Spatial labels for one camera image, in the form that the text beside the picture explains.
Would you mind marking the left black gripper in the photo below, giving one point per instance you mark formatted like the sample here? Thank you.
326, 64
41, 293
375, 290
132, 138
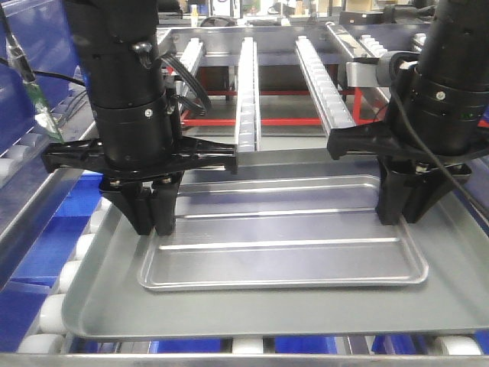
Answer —
132, 199

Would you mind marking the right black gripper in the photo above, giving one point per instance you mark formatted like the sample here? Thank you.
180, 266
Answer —
405, 184

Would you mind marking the silver metal tray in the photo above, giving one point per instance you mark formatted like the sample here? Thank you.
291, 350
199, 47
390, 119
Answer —
281, 233

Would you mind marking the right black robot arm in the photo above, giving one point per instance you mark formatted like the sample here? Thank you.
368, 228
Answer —
446, 81

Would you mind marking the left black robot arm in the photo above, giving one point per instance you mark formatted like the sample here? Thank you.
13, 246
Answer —
135, 92

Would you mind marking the green circuit board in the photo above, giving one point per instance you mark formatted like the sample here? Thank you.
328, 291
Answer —
16, 58

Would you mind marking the white roller rail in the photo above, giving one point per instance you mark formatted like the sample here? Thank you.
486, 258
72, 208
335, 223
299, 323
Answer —
248, 111
372, 45
331, 109

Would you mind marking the red steel frame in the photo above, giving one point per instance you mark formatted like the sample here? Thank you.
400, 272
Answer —
284, 100

